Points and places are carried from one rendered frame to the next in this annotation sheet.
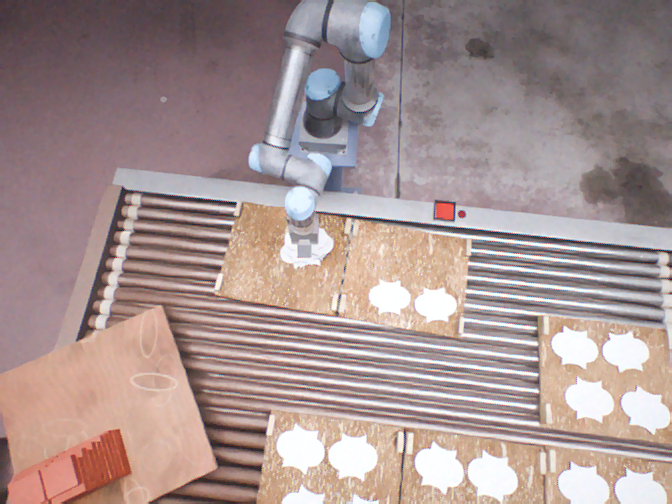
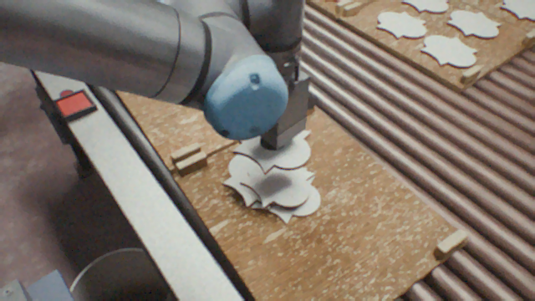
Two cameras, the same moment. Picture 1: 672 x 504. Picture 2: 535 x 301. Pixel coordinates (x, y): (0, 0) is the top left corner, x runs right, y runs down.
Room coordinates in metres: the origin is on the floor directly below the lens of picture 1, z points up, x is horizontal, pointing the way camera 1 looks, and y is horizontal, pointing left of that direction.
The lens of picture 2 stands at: (0.80, 0.44, 1.54)
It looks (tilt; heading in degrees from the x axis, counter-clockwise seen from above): 48 degrees down; 227
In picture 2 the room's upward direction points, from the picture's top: straight up
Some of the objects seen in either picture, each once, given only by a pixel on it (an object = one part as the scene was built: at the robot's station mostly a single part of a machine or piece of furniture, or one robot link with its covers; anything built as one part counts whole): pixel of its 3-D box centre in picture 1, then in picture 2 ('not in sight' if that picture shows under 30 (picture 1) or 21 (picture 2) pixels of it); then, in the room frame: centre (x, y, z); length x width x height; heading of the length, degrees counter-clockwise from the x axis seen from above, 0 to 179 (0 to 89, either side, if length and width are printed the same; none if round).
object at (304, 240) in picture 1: (303, 235); (285, 91); (0.46, 0.11, 1.15); 0.12 x 0.09 x 0.16; 1
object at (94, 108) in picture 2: (444, 211); (74, 105); (0.64, -0.38, 0.92); 0.08 x 0.08 x 0.02; 85
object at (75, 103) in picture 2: (444, 211); (75, 105); (0.64, -0.38, 0.92); 0.06 x 0.06 x 0.01; 85
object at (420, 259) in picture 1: (405, 277); (201, 87); (0.39, -0.23, 0.93); 0.41 x 0.35 x 0.02; 81
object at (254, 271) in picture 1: (285, 256); (309, 207); (0.46, 0.18, 0.93); 0.41 x 0.35 x 0.02; 82
